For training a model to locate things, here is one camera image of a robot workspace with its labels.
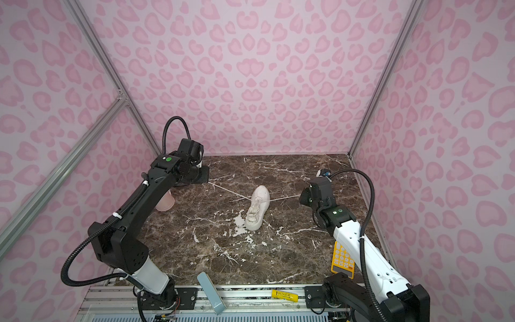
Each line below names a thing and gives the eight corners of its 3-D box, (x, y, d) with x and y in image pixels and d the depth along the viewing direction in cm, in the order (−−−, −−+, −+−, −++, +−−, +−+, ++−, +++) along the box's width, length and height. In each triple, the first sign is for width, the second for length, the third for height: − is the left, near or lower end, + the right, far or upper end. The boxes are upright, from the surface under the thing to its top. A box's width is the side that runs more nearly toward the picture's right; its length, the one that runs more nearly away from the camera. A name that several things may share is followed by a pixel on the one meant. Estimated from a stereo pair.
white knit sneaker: (245, 229, 93) (244, 222, 87) (255, 188, 107) (255, 180, 102) (263, 232, 92) (263, 226, 86) (271, 190, 106) (271, 182, 101)
